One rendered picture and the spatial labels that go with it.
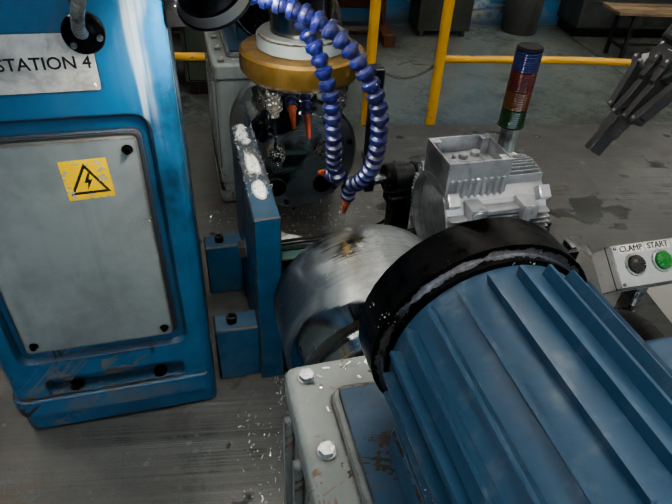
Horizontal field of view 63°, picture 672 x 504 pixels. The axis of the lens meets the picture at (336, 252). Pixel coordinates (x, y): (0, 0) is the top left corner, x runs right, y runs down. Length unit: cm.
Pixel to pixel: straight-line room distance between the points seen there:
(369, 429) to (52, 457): 62
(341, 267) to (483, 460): 40
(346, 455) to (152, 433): 53
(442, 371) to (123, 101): 46
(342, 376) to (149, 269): 34
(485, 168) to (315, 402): 59
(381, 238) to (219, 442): 44
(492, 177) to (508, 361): 69
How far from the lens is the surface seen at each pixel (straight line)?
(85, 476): 97
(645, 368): 38
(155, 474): 94
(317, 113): 113
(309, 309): 68
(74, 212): 74
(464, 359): 36
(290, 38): 80
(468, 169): 98
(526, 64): 136
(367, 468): 49
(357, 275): 67
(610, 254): 97
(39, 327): 86
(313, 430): 52
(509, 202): 105
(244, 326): 95
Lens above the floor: 159
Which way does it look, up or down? 38 degrees down
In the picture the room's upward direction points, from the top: 3 degrees clockwise
